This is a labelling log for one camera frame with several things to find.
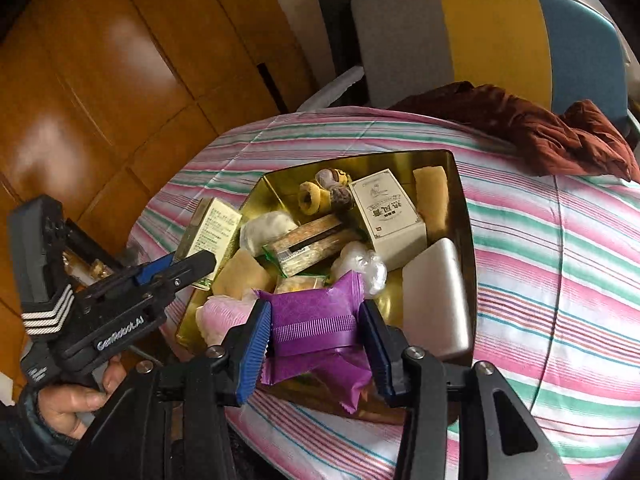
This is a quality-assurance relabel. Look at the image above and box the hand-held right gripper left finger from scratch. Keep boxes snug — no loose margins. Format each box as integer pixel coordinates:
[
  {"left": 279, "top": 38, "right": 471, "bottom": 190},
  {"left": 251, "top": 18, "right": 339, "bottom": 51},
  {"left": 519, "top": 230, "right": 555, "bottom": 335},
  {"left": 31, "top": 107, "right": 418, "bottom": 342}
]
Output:
[{"left": 65, "top": 300, "right": 273, "bottom": 480}]

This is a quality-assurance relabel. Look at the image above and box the tan rectangular block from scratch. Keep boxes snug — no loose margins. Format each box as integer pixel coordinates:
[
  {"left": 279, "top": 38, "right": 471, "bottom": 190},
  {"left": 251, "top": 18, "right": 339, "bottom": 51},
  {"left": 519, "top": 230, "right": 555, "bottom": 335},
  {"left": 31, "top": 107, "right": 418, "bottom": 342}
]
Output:
[{"left": 412, "top": 164, "right": 449, "bottom": 241}]

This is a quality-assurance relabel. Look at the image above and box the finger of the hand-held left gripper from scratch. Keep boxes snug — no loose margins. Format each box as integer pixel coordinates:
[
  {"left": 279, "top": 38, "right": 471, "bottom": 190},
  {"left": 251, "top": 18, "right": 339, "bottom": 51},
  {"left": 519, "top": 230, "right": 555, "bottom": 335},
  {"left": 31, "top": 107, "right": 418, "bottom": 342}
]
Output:
[
  {"left": 120, "top": 254, "right": 177, "bottom": 287},
  {"left": 75, "top": 250, "right": 218, "bottom": 311}
]

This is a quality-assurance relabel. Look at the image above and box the person's left hand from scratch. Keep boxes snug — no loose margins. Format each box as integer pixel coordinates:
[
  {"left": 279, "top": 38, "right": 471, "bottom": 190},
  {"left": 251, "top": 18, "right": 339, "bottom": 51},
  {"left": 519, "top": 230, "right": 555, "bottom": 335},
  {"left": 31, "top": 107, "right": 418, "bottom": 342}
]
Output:
[{"left": 37, "top": 352, "right": 128, "bottom": 441}]

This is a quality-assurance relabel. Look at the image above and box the dark brown cloth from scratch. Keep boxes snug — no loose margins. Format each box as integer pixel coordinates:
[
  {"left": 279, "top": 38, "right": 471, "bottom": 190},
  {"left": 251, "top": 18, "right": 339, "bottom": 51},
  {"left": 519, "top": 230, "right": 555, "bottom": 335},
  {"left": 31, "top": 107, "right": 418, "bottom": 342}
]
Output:
[{"left": 387, "top": 81, "right": 640, "bottom": 183}]

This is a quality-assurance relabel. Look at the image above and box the gold metal tin box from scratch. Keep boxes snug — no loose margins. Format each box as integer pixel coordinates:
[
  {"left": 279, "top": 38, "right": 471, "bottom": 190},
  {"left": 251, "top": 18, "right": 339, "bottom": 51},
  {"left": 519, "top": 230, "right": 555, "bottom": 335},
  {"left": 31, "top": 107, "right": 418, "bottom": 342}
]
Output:
[{"left": 172, "top": 149, "right": 478, "bottom": 366}]

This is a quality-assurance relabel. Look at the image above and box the small pale gold box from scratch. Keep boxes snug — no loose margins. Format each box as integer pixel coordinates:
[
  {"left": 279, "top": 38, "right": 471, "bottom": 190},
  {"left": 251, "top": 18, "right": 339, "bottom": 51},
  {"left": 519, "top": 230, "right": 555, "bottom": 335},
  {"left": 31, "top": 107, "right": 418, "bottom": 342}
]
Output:
[{"left": 186, "top": 196, "right": 243, "bottom": 292}]

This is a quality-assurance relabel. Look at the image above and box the clear plastic bag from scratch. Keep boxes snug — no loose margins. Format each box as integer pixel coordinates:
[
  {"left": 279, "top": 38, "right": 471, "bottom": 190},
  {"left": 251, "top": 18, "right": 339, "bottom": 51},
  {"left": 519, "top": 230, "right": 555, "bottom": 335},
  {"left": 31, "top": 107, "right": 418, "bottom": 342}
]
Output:
[{"left": 332, "top": 241, "right": 388, "bottom": 297}]

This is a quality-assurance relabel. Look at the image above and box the person's left forearm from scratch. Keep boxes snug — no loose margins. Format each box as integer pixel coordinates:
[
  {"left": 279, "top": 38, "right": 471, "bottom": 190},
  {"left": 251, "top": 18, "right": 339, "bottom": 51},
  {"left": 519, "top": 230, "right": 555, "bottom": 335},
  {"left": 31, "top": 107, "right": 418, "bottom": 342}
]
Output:
[{"left": 0, "top": 385, "right": 76, "bottom": 480}]

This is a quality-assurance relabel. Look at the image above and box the black rolled mat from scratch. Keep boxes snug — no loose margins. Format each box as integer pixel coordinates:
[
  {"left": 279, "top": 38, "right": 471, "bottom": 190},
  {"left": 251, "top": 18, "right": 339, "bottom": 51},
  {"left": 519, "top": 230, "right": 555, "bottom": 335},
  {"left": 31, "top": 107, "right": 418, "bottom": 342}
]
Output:
[{"left": 314, "top": 0, "right": 358, "bottom": 78}]

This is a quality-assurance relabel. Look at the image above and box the grey yellow blue chair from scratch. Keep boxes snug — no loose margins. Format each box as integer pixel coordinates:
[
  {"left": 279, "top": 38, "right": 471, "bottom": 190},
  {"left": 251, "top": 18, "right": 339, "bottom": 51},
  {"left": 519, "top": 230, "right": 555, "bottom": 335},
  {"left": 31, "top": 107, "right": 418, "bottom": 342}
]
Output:
[{"left": 295, "top": 0, "right": 640, "bottom": 141}]

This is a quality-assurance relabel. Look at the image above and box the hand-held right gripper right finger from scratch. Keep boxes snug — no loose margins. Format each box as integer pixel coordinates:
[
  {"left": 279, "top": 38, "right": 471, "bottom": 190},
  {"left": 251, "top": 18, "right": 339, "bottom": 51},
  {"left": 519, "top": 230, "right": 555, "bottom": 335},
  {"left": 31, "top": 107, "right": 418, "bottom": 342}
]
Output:
[{"left": 357, "top": 299, "right": 571, "bottom": 480}]

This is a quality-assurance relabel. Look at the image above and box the wooden wardrobe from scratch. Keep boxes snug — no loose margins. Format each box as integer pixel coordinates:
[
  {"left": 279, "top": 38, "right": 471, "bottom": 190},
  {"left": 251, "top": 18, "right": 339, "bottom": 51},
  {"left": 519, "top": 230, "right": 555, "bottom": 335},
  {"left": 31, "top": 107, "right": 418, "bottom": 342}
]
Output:
[{"left": 0, "top": 0, "right": 321, "bottom": 311}]

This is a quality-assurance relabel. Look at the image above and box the white printed box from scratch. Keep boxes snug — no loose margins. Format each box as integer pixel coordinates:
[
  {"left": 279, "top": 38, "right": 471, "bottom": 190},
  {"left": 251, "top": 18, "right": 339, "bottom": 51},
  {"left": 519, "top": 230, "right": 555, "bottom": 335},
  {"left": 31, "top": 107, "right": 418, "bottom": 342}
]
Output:
[{"left": 347, "top": 170, "right": 428, "bottom": 272}]

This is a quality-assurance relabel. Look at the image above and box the white sock ball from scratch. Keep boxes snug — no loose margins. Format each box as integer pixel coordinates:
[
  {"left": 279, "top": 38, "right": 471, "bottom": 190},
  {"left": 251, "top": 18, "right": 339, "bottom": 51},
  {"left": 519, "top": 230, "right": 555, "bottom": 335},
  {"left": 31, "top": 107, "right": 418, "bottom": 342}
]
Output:
[{"left": 239, "top": 211, "right": 298, "bottom": 258}]

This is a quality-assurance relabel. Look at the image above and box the yellow sponge cloth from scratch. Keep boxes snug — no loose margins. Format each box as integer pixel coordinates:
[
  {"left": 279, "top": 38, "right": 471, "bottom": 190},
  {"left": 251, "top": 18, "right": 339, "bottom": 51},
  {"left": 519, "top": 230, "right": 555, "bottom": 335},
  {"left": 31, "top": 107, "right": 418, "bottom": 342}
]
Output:
[{"left": 212, "top": 249, "right": 276, "bottom": 301}]

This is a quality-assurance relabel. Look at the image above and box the grey yellow sock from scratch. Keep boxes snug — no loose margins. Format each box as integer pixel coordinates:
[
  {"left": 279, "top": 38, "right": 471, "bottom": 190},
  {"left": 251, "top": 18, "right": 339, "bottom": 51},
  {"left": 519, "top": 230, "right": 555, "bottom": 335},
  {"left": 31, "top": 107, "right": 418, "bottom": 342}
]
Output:
[{"left": 315, "top": 166, "right": 353, "bottom": 191}]

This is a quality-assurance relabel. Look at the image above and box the pink snack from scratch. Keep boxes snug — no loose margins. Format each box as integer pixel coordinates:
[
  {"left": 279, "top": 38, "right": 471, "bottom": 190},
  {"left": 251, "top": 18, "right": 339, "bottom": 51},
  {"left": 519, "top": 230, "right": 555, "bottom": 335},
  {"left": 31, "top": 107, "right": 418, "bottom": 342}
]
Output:
[{"left": 195, "top": 292, "right": 258, "bottom": 348}]

